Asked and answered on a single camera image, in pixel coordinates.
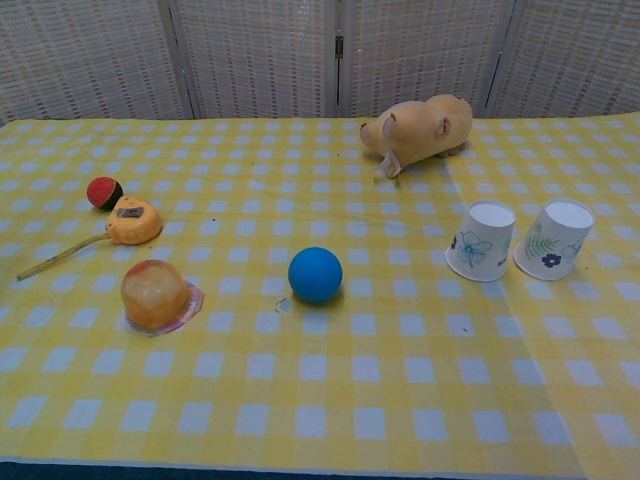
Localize white cup fern print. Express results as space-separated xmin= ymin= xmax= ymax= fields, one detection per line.
xmin=513 ymin=198 xmax=597 ymax=282

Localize blue ball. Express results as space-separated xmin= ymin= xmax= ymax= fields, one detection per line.
xmin=287 ymin=246 xmax=344 ymax=305

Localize orange plush animal toy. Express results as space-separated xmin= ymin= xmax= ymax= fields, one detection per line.
xmin=359 ymin=94 xmax=474 ymax=182

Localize yellow checked tablecloth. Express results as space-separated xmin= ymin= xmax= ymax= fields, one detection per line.
xmin=439 ymin=113 xmax=640 ymax=480
xmin=0 ymin=116 xmax=594 ymax=475

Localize white cup light-blue flower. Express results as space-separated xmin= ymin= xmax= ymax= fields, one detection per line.
xmin=444 ymin=199 xmax=518 ymax=283

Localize orange jelly cup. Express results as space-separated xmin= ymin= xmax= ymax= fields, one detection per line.
xmin=120 ymin=258 xmax=206 ymax=338

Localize yellow tape measure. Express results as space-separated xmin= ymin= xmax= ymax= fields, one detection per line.
xmin=15 ymin=195 xmax=165 ymax=282

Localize woven folding screen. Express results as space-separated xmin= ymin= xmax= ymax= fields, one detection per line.
xmin=0 ymin=0 xmax=640 ymax=127

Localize red and black ball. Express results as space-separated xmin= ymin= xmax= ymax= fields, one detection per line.
xmin=86 ymin=176 xmax=124 ymax=211

